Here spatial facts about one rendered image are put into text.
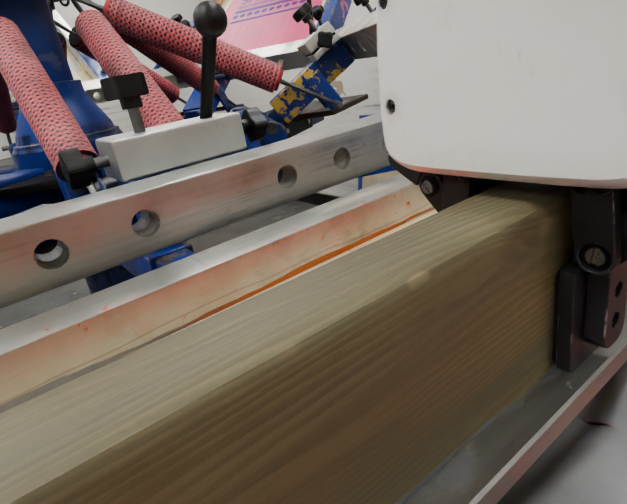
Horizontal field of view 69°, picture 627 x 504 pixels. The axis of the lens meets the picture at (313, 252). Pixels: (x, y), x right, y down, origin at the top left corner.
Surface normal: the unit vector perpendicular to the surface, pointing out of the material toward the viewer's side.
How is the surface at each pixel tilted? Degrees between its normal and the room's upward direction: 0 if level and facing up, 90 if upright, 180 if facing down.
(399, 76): 88
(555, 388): 1
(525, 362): 89
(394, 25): 88
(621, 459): 34
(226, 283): 90
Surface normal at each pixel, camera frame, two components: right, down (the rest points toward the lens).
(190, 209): 0.60, 0.22
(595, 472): 0.12, -0.65
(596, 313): -0.78, 0.35
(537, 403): -0.15, -0.92
